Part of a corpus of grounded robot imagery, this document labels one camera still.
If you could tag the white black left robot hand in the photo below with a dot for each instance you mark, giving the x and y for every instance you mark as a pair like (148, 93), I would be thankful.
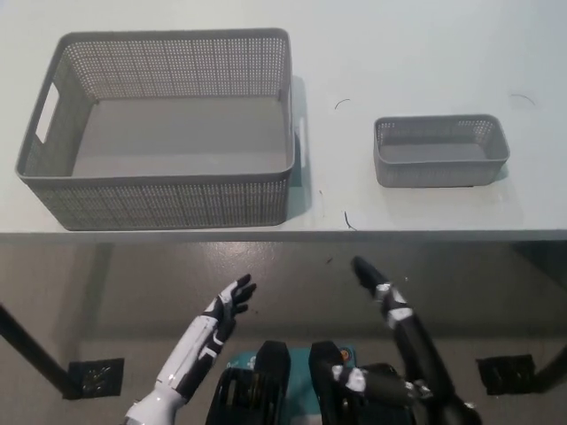
(195, 341)

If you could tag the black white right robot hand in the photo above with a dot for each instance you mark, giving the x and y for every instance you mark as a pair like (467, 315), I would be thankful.
(416, 345)

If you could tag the small grey perforated basket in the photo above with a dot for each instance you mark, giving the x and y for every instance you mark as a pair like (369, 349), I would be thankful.
(434, 172)

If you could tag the black robot legs with teal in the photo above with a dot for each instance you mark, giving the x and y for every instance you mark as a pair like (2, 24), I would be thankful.
(270, 385)

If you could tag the black floor foot plate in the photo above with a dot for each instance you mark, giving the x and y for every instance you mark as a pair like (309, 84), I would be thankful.
(505, 374)
(97, 376)

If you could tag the large grey perforated basket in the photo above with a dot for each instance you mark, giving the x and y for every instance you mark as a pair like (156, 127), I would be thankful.
(177, 203)

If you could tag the black slanted table leg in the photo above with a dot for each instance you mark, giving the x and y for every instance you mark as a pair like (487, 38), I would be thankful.
(31, 345)

